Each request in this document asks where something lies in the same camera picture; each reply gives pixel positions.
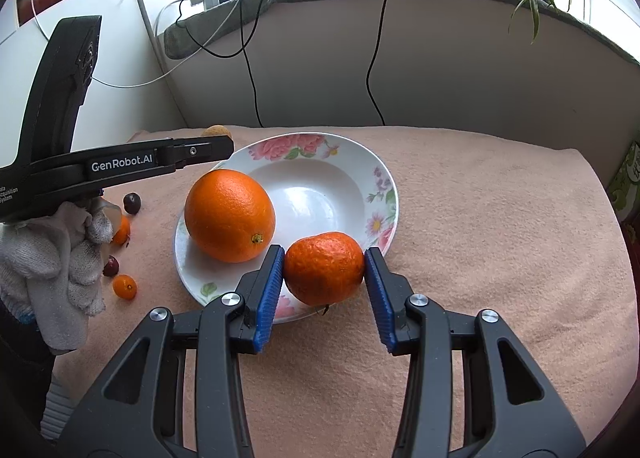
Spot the pink blanket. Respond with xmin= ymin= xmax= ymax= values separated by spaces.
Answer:
xmin=50 ymin=125 xmax=636 ymax=458

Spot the straight black cable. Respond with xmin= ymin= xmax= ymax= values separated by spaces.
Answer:
xmin=366 ymin=0 xmax=401 ymax=127

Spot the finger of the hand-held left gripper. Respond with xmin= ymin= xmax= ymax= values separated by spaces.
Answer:
xmin=159 ymin=135 xmax=235 ymax=173

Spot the white cable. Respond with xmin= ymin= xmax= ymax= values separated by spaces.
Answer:
xmin=27 ymin=0 xmax=273 ymax=88

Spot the small tangerine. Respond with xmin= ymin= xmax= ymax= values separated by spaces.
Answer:
xmin=111 ymin=215 xmax=132 ymax=246

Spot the person's left hand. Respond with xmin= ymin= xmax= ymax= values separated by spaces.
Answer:
xmin=0 ymin=198 xmax=115 ymax=354

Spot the orange kumquat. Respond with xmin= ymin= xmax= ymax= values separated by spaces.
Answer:
xmin=112 ymin=274 xmax=138 ymax=301

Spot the looped black cable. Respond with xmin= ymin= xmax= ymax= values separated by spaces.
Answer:
xmin=177 ymin=0 xmax=293 ymax=129

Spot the white floral plate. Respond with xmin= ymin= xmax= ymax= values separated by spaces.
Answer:
xmin=173 ymin=133 xmax=400 ymax=325

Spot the rough-skinned tangerine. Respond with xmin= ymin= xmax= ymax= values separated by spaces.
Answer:
xmin=283 ymin=232 xmax=366 ymax=307

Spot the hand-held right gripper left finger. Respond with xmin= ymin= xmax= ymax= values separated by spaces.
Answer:
xmin=57 ymin=244 xmax=286 ymax=458

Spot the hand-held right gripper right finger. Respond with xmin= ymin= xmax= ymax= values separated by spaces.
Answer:
xmin=364 ymin=247 xmax=587 ymax=458

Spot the smooth large orange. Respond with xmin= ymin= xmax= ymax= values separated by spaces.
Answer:
xmin=184 ymin=169 xmax=277 ymax=264

